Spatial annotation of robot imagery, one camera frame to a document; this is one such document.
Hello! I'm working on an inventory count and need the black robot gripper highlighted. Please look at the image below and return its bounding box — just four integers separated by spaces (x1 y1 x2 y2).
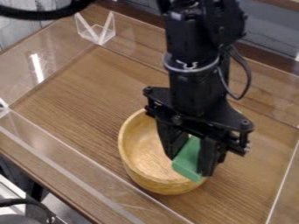
144 52 253 177

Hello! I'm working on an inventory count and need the green rectangular block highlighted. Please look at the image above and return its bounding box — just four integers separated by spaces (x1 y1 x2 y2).
172 136 201 183

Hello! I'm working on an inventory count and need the brown wooden bowl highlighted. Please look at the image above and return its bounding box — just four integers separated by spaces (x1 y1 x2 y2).
117 108 206 195

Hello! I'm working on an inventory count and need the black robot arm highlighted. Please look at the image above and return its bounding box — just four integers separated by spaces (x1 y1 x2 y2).
144 0 253 182

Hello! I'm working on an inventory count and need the clear acrylic tray enclosure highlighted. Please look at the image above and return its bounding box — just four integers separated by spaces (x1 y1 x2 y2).
0 3 299 224

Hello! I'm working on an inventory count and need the black metal table frame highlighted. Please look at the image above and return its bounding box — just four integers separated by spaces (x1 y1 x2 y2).
0 156 92 224

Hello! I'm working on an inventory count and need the thick black cable loop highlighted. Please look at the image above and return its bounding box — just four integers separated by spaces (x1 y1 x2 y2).
0 0 97 21

